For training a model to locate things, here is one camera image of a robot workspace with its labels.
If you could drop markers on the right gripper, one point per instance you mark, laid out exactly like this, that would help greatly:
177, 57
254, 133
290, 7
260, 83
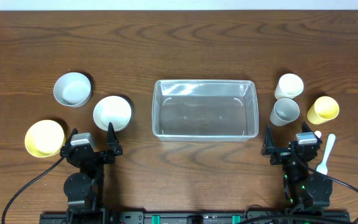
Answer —
281, 154

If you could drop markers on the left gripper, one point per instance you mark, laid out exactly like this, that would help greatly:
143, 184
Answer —
114, 149

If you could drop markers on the grey cup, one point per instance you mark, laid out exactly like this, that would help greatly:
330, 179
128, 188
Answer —
284, 111

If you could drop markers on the white bowl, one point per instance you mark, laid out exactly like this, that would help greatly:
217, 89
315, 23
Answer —
112, 109

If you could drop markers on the yellow cup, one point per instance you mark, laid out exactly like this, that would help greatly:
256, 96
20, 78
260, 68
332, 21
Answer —
323, 110

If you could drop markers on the yellow bowl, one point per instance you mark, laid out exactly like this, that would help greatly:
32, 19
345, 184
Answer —
44, 138

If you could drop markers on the grey bowl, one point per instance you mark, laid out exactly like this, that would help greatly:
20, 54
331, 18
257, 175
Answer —
72, 89

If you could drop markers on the white cup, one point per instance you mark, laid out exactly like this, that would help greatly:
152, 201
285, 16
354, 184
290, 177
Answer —
289, 86

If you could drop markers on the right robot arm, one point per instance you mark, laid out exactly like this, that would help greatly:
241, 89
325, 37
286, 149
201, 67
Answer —
301, 188

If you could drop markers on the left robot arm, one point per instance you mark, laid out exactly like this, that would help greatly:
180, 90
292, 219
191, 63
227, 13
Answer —
84, 189

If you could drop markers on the clear plastic container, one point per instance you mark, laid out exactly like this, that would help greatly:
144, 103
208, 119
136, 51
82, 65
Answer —
205, 110

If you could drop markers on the pale pink plastic fork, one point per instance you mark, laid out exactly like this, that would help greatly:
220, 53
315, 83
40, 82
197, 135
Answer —
318, 134

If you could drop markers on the pale green plastic spoon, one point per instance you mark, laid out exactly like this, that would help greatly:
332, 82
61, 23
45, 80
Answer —
322, 167

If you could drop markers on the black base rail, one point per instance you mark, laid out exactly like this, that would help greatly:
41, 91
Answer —
250, 216

